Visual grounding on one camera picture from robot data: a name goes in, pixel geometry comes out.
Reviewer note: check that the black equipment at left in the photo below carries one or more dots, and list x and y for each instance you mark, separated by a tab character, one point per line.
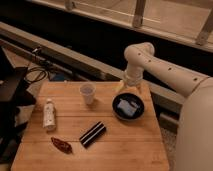
13	93

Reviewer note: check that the blue cloth in bowl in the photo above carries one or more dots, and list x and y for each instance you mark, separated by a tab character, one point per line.
129	108

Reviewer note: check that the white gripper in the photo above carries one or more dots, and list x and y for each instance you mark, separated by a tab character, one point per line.
130	81

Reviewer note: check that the small white bottle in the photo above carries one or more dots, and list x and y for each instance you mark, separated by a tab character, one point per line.
49	115

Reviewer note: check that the black round bowl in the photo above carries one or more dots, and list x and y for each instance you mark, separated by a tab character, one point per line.
130	98

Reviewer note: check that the black white striped case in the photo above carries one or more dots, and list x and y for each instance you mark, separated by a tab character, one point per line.
92	134

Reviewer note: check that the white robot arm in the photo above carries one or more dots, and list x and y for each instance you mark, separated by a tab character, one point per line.
194	142

